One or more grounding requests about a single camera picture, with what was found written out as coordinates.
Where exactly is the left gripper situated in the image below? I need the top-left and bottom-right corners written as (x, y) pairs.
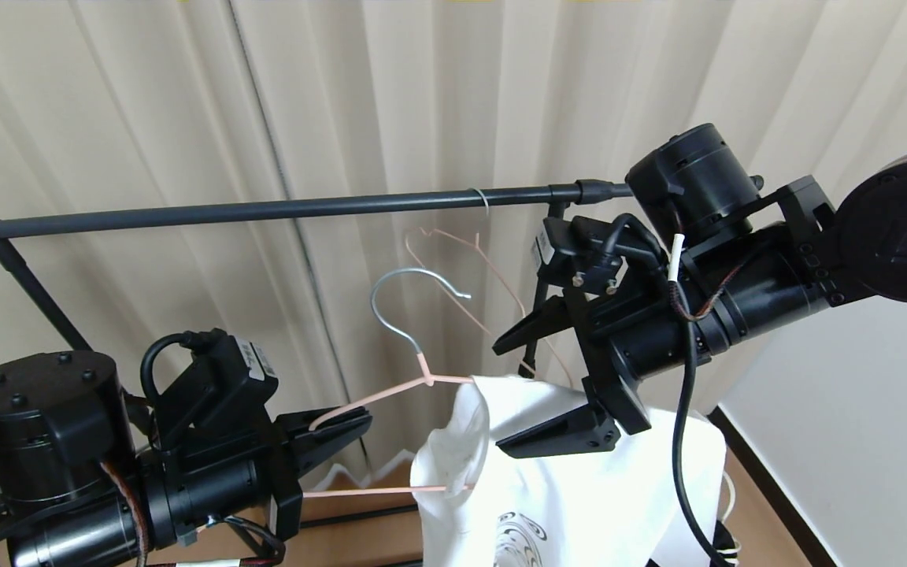
top-left (141, 408), bottom-right (373, 550)

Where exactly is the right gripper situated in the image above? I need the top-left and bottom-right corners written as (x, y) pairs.
top-left (491, 227), bottom-right (828, 460)

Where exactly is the white printed t-shirt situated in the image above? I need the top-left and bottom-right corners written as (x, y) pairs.
top-left (410, 376), bottom-right (730, 567)

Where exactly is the pink clothes hanger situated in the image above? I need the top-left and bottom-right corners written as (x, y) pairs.
top-left (406, 187), bottom-right (572, 387)
top-left (302, 268), bottom-right (476, 501)

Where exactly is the black clothes rack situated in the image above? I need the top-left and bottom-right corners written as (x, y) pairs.
top-left (0, 175), bottom-right (764, 528)

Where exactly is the beige curtain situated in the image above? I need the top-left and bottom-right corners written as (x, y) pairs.
top-left (0, 0), bottom-right (907, 489)

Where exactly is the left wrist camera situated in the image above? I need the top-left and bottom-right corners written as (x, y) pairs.
top-left (150, 329), bottom-right (280, 454)

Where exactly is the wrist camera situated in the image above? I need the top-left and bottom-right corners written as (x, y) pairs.
top-left (150, 329), bottom-right (280, 454)
top-left (531, 214), bottom-right (634, 316)

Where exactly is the black cable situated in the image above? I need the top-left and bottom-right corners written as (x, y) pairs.
top-left (599, 213), bottom-right (738, 567)
top-left (141, 331), bottom-right (210, 410)

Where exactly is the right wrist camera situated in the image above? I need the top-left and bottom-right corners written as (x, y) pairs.
top-left (531, 214), bottom-right (634, 316)

